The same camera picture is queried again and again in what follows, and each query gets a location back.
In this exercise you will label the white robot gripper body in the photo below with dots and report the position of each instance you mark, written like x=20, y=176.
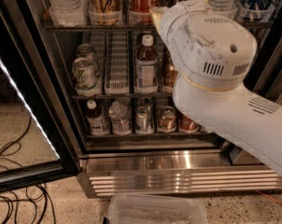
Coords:
x=206, y=44

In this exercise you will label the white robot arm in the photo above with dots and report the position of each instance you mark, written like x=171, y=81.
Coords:
x=244, y=118

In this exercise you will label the red coca-cola can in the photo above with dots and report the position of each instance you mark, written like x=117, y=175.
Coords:
x=140, y=10

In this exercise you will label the front gold can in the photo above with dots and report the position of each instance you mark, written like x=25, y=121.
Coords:
x=169, y=73

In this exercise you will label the gold can top shelf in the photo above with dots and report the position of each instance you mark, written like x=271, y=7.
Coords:
x=105, y=12

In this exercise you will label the gold can shelf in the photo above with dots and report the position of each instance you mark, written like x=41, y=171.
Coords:
x=167, y=120
x=105, y=12

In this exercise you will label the blue can top shelf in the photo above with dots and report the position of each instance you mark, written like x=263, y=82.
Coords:
x=254, y=10

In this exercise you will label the stainless steel fridge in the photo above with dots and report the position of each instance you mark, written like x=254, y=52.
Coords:
x=155, y=163

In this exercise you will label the rear 7up can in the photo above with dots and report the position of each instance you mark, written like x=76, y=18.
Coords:
x=89, y=52

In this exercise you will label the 7up can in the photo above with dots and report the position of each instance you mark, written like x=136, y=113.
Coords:
x=89, y=52
x=84, y=73

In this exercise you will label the red can bottom shelf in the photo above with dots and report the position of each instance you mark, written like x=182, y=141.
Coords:
x=187, y=125

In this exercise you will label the gold can bottom shelf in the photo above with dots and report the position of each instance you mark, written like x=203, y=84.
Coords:
x=167, y=120

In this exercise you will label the front 7up can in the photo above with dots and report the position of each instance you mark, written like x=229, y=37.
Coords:
x=84, y=73

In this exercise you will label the silver can bottom shelf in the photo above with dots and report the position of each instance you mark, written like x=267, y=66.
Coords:
x=144, y=124

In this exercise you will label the black glass fridge door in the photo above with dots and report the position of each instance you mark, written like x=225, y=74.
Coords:
x=34, y=148

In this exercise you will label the tea bottle white cap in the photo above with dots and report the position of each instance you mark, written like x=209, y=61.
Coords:
x=146, y=61

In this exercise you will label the clear water bottle top left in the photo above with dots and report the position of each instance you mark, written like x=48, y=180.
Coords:
x=68, y=13

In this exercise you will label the small water bottle bottom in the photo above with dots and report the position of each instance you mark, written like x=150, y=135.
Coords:
x=118, y=113

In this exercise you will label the small tea bottle bottom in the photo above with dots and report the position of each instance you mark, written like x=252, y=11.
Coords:
x=96, y=118

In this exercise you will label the clear plastic bin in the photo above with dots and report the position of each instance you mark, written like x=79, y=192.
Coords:
x=152, y=209

